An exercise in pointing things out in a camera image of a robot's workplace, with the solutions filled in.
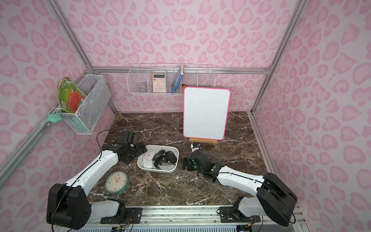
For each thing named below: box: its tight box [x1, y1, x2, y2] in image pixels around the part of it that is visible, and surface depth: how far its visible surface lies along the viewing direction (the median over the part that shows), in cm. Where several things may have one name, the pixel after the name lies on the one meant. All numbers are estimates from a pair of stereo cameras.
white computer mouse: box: [142, 149, 156, 169], surface depth 91 cm
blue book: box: [171, 64, 184, 94], surface depth 90 cm
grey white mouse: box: [157, 162, 176, 171], surface depth 86 cm
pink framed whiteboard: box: [182, 86, 231, 141], surface depth 92 cm
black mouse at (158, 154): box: [152, 149, 166, 161], surface depth 92 cm
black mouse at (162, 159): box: [153, 155, 169, 169], surface depth 92 cm
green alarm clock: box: [104, 171, 130, 195], surface depth 83 cm
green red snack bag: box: [57, 76, 87, 114], surface depth 74 cm
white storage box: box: [137, 145, 180, 174], surface depth 90 cm
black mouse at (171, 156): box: [165, 150, 178, 163], surface depth 93 cm
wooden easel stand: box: [189, 137, 218, 146], surface depth 100 cm
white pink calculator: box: [152, 73, 166, 93], surface depth 97 cm
